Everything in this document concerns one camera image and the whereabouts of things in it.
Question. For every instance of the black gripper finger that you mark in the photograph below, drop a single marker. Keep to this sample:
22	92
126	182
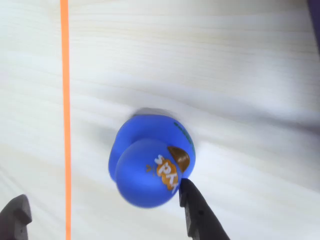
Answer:
16	217
202	215

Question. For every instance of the blue rubber duck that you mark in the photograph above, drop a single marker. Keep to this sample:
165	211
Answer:
150	162

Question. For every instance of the orange tape strip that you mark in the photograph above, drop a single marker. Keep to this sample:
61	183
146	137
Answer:
66	120

